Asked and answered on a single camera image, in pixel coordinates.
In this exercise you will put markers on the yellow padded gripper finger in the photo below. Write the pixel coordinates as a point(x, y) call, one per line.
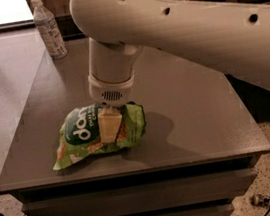
point(110, 119)

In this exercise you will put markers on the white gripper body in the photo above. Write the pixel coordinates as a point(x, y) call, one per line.
point(109, 92)

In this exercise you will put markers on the green rice chip bag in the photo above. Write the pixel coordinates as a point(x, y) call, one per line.
point(80, 138)

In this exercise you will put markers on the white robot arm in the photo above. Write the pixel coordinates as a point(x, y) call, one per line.
point(231, 38)

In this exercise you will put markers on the blue label plastic bottle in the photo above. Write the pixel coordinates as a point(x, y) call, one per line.
point(47, 26)

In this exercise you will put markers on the grey drawer cabinet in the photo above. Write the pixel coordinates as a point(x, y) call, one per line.
point(198, 153)

